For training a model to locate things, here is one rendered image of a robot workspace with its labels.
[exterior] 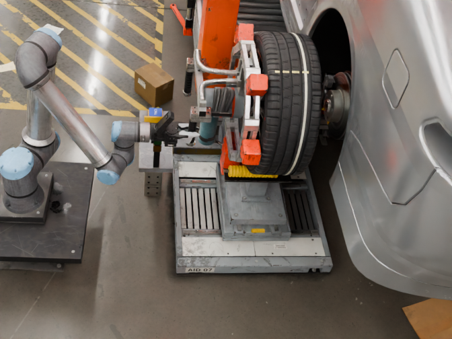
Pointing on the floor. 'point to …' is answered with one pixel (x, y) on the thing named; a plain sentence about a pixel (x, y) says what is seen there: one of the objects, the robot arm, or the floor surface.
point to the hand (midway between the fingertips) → (196, 130)
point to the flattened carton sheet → (431, 318)
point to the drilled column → (153, 183)
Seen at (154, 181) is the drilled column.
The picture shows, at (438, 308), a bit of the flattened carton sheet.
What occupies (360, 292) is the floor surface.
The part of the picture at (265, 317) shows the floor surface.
